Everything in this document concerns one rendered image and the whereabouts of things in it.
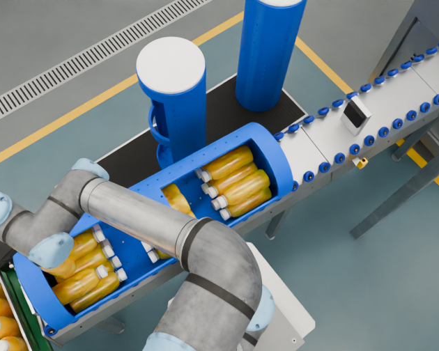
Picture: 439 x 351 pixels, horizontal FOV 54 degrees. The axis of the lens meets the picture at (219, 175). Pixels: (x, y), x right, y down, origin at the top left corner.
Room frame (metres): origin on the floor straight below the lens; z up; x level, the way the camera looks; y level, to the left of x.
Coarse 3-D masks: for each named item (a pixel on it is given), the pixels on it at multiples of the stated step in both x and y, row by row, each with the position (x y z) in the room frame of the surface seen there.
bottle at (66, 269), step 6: (66, 258) 0.23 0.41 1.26; (72, 258) 0.24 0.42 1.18; (66, 264) 0.21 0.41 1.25; (72, 264) 0.22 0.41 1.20; (48, 270) 0.19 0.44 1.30; (54, 270) 0.19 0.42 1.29; (60, 270) 0.19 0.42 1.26; (66, 270) 0.20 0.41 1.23; (72, 270) 0.21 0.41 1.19; (60, 276) 0.19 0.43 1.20; (66, 276) 0.19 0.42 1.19
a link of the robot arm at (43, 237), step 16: (48, 208) 0.24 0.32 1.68; (16, 224) 0.21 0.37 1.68; (32, 224) 0.21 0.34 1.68; (48, 224) 0.21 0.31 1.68; (64, 224) 0.22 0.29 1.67; (16, 240) 0.18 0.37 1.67; (32, 240) 0.18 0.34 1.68; (48, 240) 0.18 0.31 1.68; (64, 240) 0.18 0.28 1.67; (32, 256) 0.15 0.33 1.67; (48, 256) 0.15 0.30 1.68; (64, 256) 0.16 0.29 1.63
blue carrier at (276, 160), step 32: (256, 128) 0.71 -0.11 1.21; (192, 160) 0.58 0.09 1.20; (256, 160) 0.70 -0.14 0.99; (160, 192) 0.46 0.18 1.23; (192, 192) 0.56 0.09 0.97; (288, 192) 0.54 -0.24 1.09; (128, 256) 0.31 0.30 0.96; (32, 288) 0.14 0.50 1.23; (128, 288) 0.18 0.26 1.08; (64, 320) 0.07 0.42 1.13
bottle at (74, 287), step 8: (80, 272) 0.22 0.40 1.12; (88, 272) 0.22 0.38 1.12; (96, 272) 0.22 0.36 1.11; (64, 280) 0.19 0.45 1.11; (72, 280) 0.19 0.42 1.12; (80, 280) 0.19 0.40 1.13; (88, 280) 0.19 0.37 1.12; (96, 280) 0.20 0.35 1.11; (56, 288) 0.16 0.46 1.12; (64, 288) 0.16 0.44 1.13; (72, 288) 0.16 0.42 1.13; (80, 288) 0.17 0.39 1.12; (88, 288) 0.17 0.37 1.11; (56, 296) 0.14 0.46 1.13; (64, 296) 0.14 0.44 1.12; (72, 296) 0.14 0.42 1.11; (80, 296) 0.15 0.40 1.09; (64, 304) 0.12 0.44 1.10
